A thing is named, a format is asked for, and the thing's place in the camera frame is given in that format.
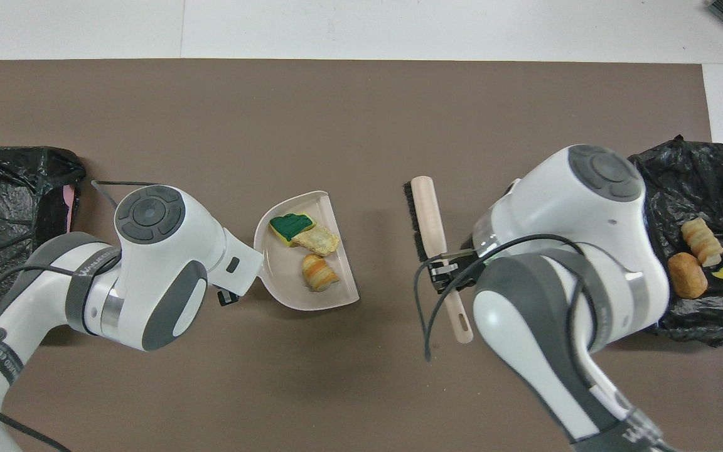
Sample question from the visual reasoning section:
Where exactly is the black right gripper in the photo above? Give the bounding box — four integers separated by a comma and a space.
428, 248, 490, 291

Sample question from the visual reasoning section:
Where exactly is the beige brush with black bristles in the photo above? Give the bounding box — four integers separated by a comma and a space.
403, 176, 474, 345

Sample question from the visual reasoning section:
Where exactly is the beige plastic dustpan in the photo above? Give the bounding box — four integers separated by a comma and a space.
254, 190, 361, 312

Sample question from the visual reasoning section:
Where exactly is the large green yellow sponge piece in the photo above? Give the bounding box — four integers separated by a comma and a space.
269, 213, 316, 247

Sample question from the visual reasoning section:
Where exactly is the pale yellow pastry toy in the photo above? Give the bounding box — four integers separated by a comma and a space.
291, 227, 341, 258

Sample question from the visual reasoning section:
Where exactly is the brown bread roll toy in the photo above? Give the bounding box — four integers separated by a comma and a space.
668, 252, 709, 299

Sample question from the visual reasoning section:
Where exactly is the orange striped croissant toy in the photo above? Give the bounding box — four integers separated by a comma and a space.
680, 217, 723, 267

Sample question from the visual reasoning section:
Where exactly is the pink plastic bin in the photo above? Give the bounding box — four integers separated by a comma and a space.
63, 184, 80, 234

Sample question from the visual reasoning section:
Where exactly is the brown table mat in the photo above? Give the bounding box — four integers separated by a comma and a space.
0, 60, 723, 452

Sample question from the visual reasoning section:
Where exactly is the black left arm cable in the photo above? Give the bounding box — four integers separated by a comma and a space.
0, 180, 155, 452

